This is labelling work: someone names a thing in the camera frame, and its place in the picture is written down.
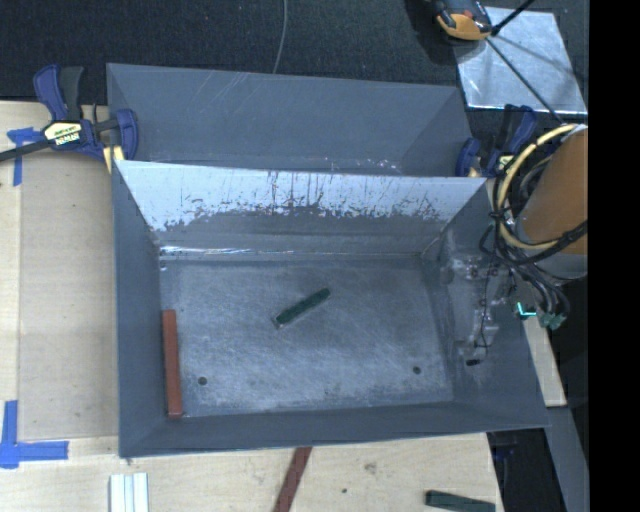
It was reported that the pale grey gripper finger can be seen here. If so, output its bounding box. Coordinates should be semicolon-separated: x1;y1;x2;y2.
455;322;501;359
439;258;497;290

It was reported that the dark green flat block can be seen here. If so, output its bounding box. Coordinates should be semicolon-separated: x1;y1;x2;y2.
274;287;332;329
424;489;497;512

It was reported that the grey metal bin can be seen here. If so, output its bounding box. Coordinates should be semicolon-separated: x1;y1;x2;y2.
105;62;551;459

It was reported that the red-brown flat block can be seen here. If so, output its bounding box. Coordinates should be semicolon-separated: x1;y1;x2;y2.
160;308;184;420
271;446;314;512

